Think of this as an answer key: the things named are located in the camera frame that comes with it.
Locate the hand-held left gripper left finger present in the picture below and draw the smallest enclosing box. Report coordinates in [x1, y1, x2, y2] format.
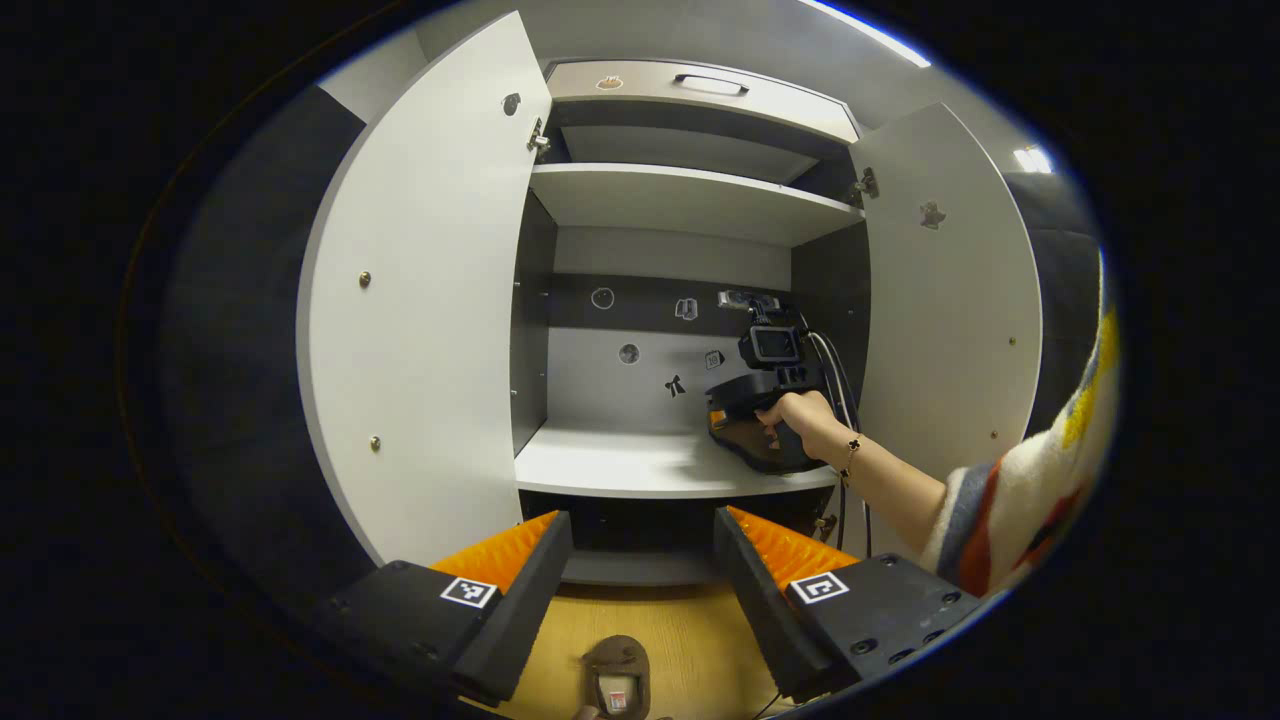
[313, 509, 575, 708]

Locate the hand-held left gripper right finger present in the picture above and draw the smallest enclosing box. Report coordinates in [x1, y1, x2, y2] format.
[714, 505, 986, 704]

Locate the brown fuzzy shoe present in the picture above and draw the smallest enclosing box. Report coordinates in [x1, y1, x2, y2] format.
[580, 635, 653, 720]
[710, 412, 829, 477]

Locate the white shoe cabinet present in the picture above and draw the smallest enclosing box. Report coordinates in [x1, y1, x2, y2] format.
[510, 58, 871, 587]

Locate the white cabinet door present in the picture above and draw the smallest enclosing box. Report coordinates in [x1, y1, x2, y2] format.
[297, 10, 553, 569]
[850, 103, 1044, 561]

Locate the beige cabinet drawer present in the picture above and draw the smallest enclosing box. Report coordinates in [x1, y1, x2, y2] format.
[545, 60, 861, 144]

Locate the black backdrop cloth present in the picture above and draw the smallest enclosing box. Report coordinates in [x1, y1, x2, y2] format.
[1003, 170, 1104, 436]
[160, 85, 366, 601]

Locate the black drawer handle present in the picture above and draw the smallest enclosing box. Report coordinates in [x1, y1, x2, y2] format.
[672, 72, 751, 98]

